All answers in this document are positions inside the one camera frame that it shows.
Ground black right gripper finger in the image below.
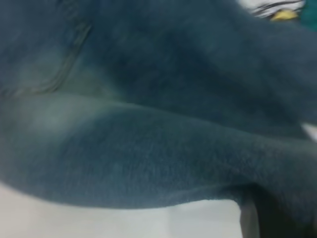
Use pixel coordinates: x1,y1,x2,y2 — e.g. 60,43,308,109
256,195,295,238

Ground blue denim jeans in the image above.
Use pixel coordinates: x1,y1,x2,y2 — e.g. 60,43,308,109
0,0,317,238

